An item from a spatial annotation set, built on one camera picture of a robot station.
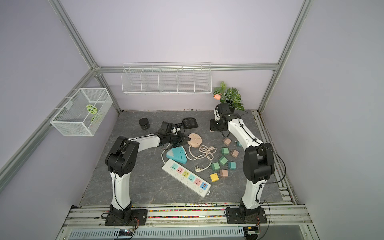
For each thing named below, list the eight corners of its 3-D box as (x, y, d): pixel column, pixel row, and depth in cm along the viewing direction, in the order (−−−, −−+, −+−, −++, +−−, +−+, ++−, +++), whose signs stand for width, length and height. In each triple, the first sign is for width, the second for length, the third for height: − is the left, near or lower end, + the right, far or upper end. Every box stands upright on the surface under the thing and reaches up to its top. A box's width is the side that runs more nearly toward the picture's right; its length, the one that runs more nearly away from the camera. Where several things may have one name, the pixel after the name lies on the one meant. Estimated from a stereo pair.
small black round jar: (139, 129, 113) (137, 125, 109) (141, 122, 117) (139, 117, 113) (149, 129, 113) (147, 125, 109) (151, 122, 117) (149, 117, 113)
